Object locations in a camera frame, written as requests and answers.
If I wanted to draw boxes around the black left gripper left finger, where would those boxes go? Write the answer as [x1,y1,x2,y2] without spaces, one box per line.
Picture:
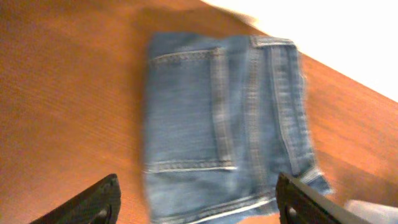
[31,174,121,224]

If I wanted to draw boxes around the dark blue jeans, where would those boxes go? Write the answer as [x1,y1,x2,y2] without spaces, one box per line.
[144,32,332,223]

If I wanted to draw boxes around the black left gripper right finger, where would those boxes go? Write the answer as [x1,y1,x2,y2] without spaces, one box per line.
[275,172,370,224]

